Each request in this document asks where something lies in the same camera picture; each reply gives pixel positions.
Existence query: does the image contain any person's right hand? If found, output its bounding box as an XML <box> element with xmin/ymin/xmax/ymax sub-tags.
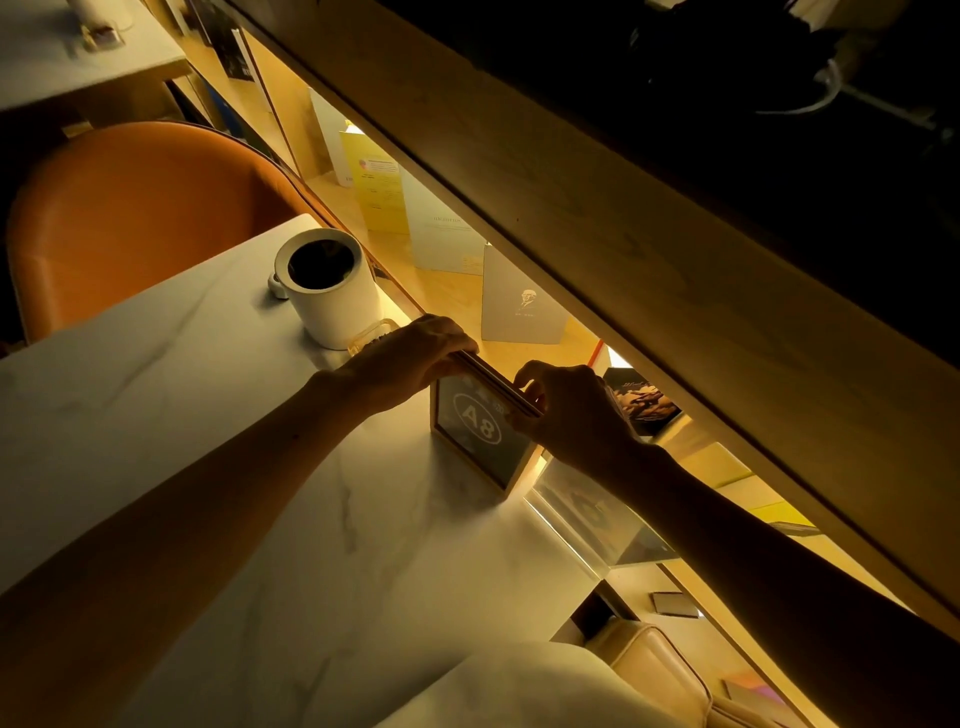
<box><xmin>508</xmin><ymin>360</ymin><xmax>648</xmax><ymax>483</ymax></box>

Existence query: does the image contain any person's left hand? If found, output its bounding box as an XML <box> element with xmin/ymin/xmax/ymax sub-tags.
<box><xmin>328</xmin><ymin>313</ymin><xmax>481</xmax><ymax>420</ymax></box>

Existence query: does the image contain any wooden framed table sign box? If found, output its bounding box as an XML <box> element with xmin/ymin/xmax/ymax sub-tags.
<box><xmin>429</xmin><ymin>351</ymin><xmax>545</xmax><ymax>500</ymax></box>

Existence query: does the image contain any person's right forearm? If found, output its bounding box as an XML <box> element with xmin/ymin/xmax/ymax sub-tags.
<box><xmin>618</xmin><ymin>444</ymin><xmax>960</xmax><ymax>728</ymax></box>

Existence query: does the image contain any person's left forearm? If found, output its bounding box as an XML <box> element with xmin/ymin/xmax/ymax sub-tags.
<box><xmin>0</xmin><ymin>371</ymin><xmax>363</xmax><ymax>728</ymax></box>

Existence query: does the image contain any small clear plastic box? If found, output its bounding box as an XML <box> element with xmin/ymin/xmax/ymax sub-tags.
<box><xmin>345</xmin><ymin>318</ymin><xmax>403</xmax><ymax>358</ymax></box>

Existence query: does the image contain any white card with portrait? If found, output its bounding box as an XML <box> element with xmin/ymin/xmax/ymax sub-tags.
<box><xmin>480</xmin><ymin>243</ymin><xmax>572</xmax><ymax>347</ymax></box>

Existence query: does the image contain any clear acrylic sign holder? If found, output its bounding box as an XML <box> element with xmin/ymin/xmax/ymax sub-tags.
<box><xmin>522</xmin><ymin>456</ymin><xmax>681</xmax><ymax>580</ymax></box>

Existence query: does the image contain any large white card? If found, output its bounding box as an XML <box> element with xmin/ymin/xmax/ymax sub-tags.
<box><xmin>399</xmin><ymin>165</ymin><xmax>489</xmax><ymax>277</ymax></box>

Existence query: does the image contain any dark picture book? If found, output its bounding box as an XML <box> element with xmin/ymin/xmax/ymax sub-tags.
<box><xmin>603</xmin><ymin>366</ymin><xmax>684</xmax><ymax>438</ymax></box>

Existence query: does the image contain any white cylindrical container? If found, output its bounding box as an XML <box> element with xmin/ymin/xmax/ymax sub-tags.
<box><xmin>267</xmin><ymin>227</ymin><xmax>384</xmax><ymax>351</ymax></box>

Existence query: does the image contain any yellow booklet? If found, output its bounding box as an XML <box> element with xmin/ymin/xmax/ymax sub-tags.
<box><xmin>339</xmin><ymin>130</ymin><xmax>413</xmax><ymax>236</ymax></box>

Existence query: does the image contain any wooden shelf unit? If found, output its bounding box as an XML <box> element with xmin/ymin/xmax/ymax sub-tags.
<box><xmin>142</xmin><ymin>0</ymin><xmax>960</xmax><ymax>728</ymax></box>

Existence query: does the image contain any small dark card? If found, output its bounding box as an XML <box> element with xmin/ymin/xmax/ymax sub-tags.
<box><xmin>649</xmin><ymin>591</ymin><xmax>703</xmax><ymax>621</ymax></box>

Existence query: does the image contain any plain white booklet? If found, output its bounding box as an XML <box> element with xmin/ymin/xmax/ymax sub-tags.
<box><xmin>309</xmin><ymin>87</ymin><xmax>355</xmax><ymax>188</ymax></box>

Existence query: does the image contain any person's white clothing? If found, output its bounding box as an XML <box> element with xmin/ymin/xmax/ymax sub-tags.
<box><xmin>373</xmin><ymin>640</ymin><xmax>687</xmax><ymax>728</ymax></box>

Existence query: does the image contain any yellow flat book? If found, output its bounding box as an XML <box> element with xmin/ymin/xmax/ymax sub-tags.
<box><xmin>750</xmin><ymin>498</ymin><xmax>820</xmax><ymax>535</ymax></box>

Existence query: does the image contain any cream leather bag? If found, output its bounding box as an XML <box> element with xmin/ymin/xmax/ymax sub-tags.
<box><xmin>583</xmin><ymin>618</ymin><xmax>796</xmax><ymax>728</ymax></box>

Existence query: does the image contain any orange leather chair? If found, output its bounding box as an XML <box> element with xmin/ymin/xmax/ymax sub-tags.
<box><xmin>6</xmin><ymin>121</ymin><xmax>320</xmax><ymax>346</ymax></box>

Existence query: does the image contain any colourful card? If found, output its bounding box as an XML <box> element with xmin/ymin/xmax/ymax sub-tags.
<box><xmin>721</xmin><ymin>670</ymin><xmax>790</xmax><ymax>715</ymax></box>

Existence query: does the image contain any row of dark books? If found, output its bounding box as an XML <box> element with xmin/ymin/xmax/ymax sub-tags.
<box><xmin>161</xmin><ymin>0</ymin><xmax>260</xmax><ymax>85</ymax></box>

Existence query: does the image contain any small clear holder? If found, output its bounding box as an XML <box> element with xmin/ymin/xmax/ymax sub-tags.
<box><xmin>79</xmin><ymin>24</ymin><xmax>126</xmax><ymax>54</ymax></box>

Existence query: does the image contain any white table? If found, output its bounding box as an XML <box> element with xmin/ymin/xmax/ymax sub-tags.
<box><xmin>0</xmin><ymin>0</ymin><xmax>192</xmax><ymax>114</ymax></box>

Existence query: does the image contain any white round object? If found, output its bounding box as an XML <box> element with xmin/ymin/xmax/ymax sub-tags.
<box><xmin>66</xmin><ymin>0</ymin><xmax>135</xmax><ymax>33</ymax></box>

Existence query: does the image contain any white cable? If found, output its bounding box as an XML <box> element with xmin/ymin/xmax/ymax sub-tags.
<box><xmin>753</xmin><ymin>58</ymin><xmax>844</xmax><ymax>117</ymax></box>

